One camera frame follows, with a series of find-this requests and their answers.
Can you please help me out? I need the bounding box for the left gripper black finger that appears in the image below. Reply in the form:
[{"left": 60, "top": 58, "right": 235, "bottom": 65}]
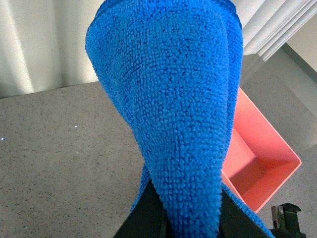
[{"left": 114, "top": 180, "right": 167, "bottom": 238}]

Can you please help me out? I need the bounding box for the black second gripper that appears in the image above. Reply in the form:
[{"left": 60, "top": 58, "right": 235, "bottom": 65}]
[{"left": 219, "top": 189, "right": 306, "bottom": 238}]

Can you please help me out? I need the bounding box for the blue microfiber cloth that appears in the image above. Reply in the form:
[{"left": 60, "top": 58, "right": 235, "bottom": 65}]
[{"left": 85, "top": 0, "right": 272, "bottom": 238}]

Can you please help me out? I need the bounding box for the pink plastic tray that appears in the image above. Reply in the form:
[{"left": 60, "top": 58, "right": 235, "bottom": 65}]
[{"left": 221, "top": 89, "right": 302, "bottom": 213}]

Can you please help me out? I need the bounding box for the white pleated curtain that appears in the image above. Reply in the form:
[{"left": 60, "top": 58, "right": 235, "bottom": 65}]
[{"left": 0, "top": 0, "right": 317, "bottom": 98}]

